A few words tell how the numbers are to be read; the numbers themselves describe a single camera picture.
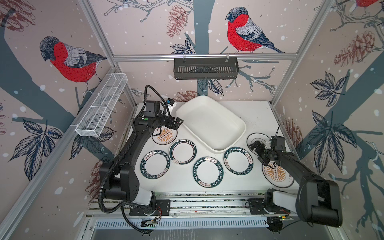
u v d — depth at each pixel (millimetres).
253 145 828
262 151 794
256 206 731
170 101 728
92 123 713
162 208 732
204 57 959
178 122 747
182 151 927
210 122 1070
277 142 697
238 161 908
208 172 854
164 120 708
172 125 740
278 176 834
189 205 756
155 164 883
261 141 981
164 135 1009
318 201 408
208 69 1065
